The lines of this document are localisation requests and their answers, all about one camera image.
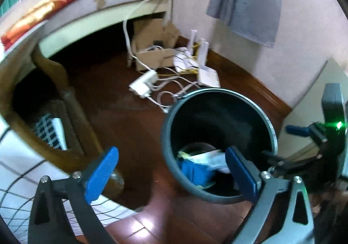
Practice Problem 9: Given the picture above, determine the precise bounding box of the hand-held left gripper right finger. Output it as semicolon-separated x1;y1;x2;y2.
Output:
226;146;316;244

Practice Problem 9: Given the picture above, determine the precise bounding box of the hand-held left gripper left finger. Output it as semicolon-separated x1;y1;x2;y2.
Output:
28;146;119;244

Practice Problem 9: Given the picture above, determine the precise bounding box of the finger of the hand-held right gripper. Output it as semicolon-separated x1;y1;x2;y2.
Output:
286;122;328;143
261;150;325;172

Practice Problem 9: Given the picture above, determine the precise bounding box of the dark grey trash bin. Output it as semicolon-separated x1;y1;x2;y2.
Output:
161;88;278;204

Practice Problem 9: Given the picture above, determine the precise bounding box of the white crumpled paper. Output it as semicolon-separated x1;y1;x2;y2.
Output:
190;150;232;174

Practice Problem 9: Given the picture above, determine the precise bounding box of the blue crumpled wrapper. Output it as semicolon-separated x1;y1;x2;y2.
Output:
178;158;216;189

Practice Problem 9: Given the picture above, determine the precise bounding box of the wooden chair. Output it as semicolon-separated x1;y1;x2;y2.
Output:
0;43;125;201

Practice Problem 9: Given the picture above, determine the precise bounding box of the checked fabric box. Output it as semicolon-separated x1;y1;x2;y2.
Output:
33;113;68;151

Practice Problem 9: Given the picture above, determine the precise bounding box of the table with checked cloth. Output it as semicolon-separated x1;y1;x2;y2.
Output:
0;19;139;244

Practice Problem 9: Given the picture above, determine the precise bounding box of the white power strip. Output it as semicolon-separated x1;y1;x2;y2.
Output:
129;70;159;98

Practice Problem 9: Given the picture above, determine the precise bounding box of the white router with antennas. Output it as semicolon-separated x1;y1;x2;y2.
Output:
196;39;221;88
173;30;199;73

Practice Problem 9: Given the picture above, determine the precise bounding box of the cardboard box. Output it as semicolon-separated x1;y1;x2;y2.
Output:
132;19;180;71

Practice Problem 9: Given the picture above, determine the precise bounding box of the bundle of thin cables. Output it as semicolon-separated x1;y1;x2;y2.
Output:
148;68;208;114

